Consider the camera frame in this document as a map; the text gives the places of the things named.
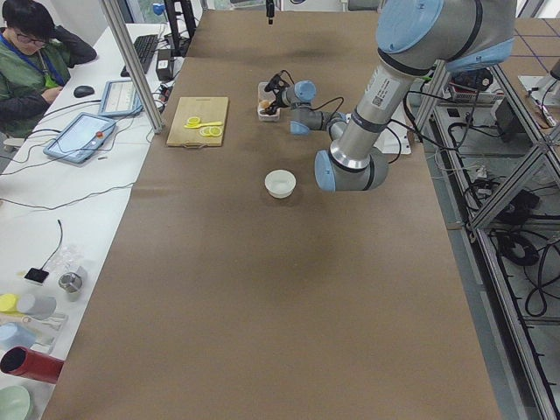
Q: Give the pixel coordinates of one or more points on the clear plastic egg box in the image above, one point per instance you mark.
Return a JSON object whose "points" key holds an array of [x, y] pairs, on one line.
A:
{"points": [[261, 95]]}

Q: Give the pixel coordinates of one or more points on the wooden cutting board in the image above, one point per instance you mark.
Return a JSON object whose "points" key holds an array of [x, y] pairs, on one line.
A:
{"points": [[208, 109]]}

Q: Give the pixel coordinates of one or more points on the yellow plastic knife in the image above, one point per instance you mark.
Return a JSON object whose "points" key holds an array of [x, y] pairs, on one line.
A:
{"points": [[198, 125]]}

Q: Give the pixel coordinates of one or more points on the lemon slice stack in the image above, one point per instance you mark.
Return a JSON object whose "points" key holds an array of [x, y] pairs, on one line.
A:
{"points": [[211, 131]]}

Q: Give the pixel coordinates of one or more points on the black keyboard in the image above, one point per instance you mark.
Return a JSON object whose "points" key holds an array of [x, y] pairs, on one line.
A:
{"points": [[145, 47]]}

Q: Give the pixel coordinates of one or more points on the white bowl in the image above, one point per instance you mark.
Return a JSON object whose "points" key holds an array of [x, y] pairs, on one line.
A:
{"points": [[280, 184]]}

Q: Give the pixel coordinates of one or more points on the far teach pendant tablet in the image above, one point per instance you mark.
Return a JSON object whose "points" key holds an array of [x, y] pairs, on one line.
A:
{"points": [[119, 99]]}

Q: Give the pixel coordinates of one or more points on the teach pendant tablet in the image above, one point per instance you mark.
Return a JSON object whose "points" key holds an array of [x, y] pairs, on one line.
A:
{"points": [[81, 138], [119, 99]]}

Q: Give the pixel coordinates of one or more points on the black computer mouse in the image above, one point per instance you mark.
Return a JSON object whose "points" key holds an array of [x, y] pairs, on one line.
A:
{"points": [[83, 91]]}

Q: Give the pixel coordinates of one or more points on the near teach pendant tablet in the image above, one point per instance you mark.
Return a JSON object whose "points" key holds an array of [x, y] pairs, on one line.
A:
{"points": [[81, 138]]}

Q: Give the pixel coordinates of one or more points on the seated person green jacket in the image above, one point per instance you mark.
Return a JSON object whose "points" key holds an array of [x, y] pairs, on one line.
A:
{"points": [[36, 56]]}

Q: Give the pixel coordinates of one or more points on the steel cup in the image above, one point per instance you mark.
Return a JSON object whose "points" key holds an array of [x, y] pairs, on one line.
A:
{"points": [[73, 283]]}

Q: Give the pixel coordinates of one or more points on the small black square pad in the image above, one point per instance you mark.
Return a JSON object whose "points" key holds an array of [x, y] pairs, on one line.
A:
{"points": [[37, 276]]}

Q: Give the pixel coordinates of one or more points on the grey cup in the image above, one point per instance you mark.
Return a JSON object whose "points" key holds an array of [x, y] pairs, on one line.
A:
{"points": [[38, 307]]}

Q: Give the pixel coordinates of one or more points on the yellow cup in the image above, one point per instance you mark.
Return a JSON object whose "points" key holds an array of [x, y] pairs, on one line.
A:
{"points": [[9, 303]]}

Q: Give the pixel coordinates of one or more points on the light blue cup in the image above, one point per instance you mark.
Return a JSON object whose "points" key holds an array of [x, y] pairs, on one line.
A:
{"points": [[16, 335]]}

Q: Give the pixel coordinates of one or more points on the red thermos bottle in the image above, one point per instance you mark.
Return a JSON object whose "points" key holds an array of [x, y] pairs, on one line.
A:
{"points": [[24, 362]]}

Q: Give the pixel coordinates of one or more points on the green bowl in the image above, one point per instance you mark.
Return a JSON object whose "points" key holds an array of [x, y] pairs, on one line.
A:
{"points": [[16, 403]]}

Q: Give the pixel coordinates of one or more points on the aluminium frame post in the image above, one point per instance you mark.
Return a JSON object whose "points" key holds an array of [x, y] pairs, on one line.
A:
{"points": [[124, 43]]}

